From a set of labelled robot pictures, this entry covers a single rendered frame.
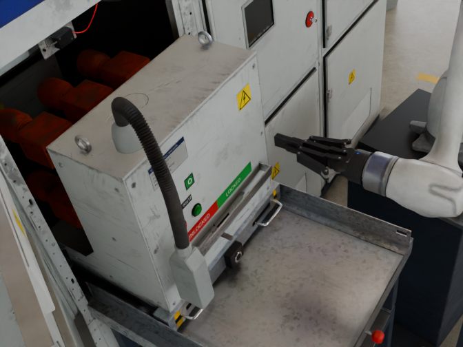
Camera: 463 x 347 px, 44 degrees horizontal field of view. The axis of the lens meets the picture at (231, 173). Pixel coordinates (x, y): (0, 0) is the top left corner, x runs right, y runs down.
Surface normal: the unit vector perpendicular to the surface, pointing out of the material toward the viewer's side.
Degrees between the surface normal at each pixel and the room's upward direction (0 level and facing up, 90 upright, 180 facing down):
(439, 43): 0
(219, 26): 90
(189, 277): 90
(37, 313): 0
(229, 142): 90
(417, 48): 0
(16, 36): 90
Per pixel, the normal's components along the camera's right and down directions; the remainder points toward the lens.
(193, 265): 0.66, -0.08
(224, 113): 0.83, 0.31
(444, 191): -0.30, -0.11
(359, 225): -0.55, 0.62
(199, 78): -0.12, -0.72
